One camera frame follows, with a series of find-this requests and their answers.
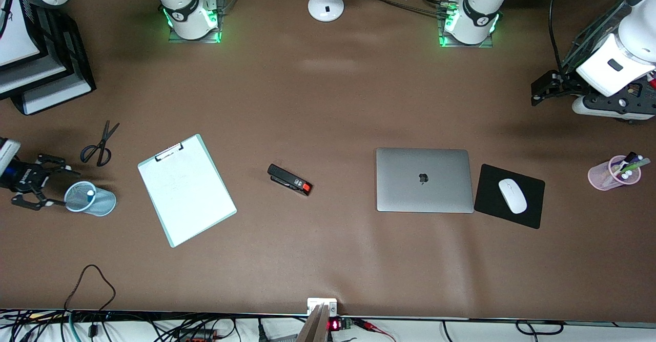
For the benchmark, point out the black marker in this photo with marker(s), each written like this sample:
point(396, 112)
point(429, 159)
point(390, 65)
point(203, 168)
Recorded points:
point(629, 157)

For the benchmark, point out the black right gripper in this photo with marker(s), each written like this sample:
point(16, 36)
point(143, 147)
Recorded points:
point(20, 177)

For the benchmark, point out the pink mesh pen cup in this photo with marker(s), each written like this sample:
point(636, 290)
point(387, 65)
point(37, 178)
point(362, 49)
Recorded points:
point(599, 178)

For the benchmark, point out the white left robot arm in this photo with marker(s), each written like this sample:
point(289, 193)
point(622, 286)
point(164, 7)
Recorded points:
point(476, 19)

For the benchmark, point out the green pen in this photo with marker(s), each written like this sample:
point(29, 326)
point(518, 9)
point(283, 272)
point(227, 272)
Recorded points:
point(638, 165)

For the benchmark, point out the blue mesh pen cup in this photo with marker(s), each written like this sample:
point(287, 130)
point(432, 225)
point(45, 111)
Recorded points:
point(100, 206)

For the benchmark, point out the grey camera mount bar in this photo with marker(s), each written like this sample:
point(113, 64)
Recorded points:
point(312, 329)

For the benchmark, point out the mint green clipboard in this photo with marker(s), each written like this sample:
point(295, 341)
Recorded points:
point(195, 203)

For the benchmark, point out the black mouse pad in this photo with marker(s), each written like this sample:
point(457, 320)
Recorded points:
point(487, 198)

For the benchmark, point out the circuit board with red display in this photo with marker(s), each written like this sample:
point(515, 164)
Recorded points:
point(334, 325)

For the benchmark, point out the black stacked document tray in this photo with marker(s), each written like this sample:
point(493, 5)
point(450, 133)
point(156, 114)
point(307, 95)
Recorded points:
point(61, 39)

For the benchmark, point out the black stapler with red tip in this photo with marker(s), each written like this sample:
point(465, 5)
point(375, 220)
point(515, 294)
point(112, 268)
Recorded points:
point(287, 179)

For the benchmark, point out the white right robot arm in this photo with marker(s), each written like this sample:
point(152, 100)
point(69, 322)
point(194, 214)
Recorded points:
point(184, 8)

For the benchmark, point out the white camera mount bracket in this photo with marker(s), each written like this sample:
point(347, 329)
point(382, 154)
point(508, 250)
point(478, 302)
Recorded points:
point(313, 302)

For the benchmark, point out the black scissors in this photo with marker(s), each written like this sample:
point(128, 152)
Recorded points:
point(102, 147)

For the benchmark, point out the white paper sheet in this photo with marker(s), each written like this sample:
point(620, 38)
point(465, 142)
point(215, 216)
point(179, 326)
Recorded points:
point(31, 75)
point(20, 34)
point(56, 98)

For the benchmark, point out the white computer mouse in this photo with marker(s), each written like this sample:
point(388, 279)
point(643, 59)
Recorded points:
point(512, 196)

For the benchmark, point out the silver laptop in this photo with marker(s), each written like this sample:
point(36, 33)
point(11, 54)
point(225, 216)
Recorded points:
point(410, 188)

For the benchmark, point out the red and black connector strip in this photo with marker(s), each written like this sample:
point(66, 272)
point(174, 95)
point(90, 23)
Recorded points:
point(197, 336)

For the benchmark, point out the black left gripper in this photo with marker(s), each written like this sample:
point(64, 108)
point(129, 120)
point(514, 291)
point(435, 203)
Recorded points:
point(565, 83)

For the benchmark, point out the grey mesh desk organizer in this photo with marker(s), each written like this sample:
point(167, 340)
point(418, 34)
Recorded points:
point(589, 39)

